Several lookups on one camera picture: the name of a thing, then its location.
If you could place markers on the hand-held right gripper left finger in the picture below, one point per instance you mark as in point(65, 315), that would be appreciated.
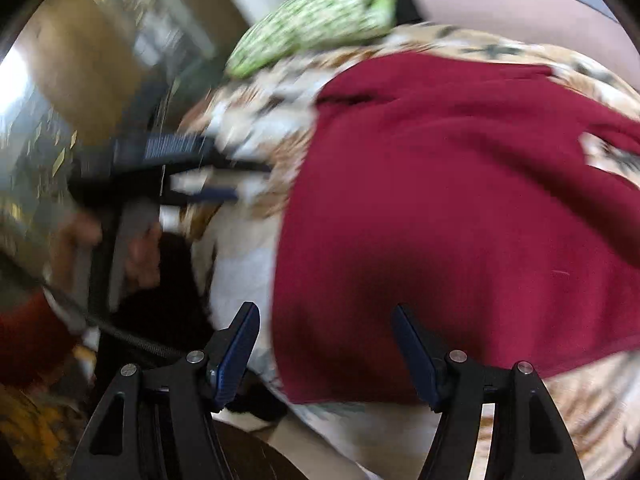
point(235, 360)

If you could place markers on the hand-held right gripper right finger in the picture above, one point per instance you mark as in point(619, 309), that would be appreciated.
point(420, 360)

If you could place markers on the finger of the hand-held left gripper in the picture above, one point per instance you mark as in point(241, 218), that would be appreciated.
point(210, 195)
point(240, 164)

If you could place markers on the maroon garment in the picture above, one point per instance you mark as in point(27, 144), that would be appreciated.
point(450, 210)

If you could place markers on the person's left hand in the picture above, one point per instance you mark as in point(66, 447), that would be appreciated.
point(75, 245)

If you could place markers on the wooden wardrobe with glass doors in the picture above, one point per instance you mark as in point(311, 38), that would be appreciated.
point(100, 75)

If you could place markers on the dark cloth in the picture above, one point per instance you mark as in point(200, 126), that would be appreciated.
point(170, 290)

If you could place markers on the green and white patterned pillow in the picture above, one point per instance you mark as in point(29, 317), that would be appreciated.
point(310, 25)

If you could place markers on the beige leaf-print blanket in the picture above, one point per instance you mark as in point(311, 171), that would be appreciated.
point(590, 410)

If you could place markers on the yellow patterned cloth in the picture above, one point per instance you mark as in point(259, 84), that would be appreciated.
point(30, 425)

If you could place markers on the pink cushion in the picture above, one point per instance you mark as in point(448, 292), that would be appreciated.
point(500, 10)

